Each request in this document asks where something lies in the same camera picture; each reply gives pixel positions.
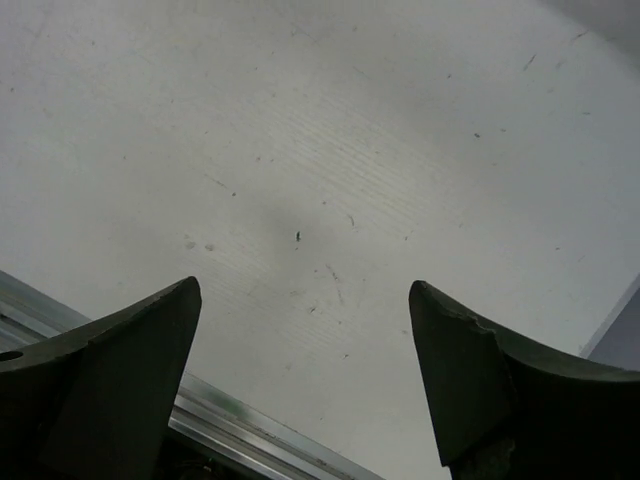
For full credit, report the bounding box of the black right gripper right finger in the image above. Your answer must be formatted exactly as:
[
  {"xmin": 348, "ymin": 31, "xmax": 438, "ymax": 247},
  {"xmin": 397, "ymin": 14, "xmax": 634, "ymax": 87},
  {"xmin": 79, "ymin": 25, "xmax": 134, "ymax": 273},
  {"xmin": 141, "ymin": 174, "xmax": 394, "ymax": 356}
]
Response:
[{"xmin": 408, "ymin": 280, "xmax": 639, "ymax": 479}]

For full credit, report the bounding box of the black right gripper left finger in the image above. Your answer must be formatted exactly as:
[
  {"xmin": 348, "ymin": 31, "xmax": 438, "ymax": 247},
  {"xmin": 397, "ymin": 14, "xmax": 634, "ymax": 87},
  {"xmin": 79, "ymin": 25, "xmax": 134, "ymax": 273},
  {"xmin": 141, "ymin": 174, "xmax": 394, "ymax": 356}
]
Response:
[{"xmin": 1, "ymin": 276, "xmax": 202, "ymax": 479}]

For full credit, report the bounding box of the aluminium frame rail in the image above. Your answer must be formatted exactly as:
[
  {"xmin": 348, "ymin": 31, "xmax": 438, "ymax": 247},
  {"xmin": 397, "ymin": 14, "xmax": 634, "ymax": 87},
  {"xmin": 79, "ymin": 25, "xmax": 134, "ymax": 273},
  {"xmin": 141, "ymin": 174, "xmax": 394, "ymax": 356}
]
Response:
[{"xmin": 1, "ymin": 272, "xmax": 379, "ymax": 479}]

